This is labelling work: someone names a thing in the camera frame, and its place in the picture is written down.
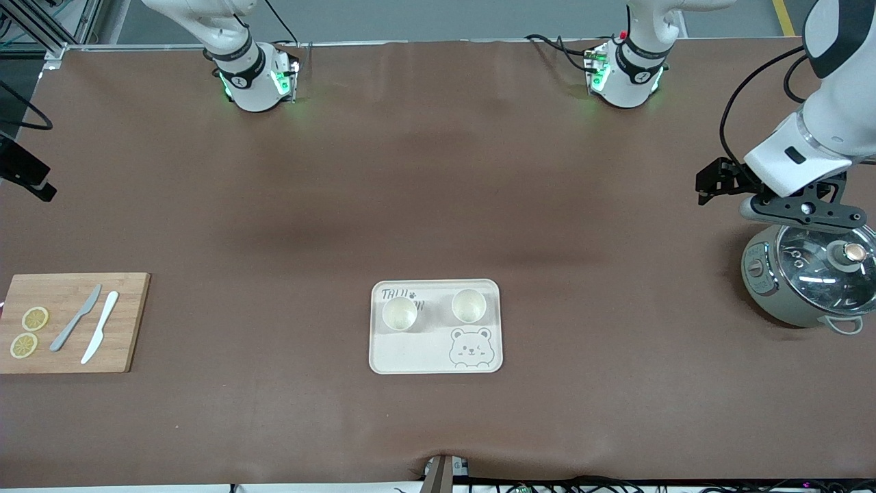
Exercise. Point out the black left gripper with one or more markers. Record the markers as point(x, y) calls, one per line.
point(731, 177)

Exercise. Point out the white IKEA cup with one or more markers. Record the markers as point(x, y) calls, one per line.
point(400, 315)
point(469, 307)

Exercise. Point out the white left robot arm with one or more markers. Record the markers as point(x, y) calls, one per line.
point(831, 116)

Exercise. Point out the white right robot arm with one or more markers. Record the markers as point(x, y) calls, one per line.
point(250, 92)

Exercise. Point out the cream tray with bear print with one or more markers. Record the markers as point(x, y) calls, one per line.
point(410, 352)

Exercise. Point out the grey-green electric cooking pot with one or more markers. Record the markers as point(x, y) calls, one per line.
point(766, 287)

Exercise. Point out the glass pot lid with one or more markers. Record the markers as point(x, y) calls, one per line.
point(814, 274)

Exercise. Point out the lemon slice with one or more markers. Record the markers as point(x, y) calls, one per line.
point(35, 318)
point(24, 345)

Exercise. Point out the grey plastic knife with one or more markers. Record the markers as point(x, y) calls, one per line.
point(65, 335)

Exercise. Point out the wooden cutting board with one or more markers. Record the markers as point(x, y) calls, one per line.
point(68, 356)

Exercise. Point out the white plastic knife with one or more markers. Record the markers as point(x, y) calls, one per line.
point(92, 349)

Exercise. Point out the small grey edge device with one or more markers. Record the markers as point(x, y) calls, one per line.
point(441, 476)

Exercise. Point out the aluminium frame corner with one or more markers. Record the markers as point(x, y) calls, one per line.
point(85, 20)

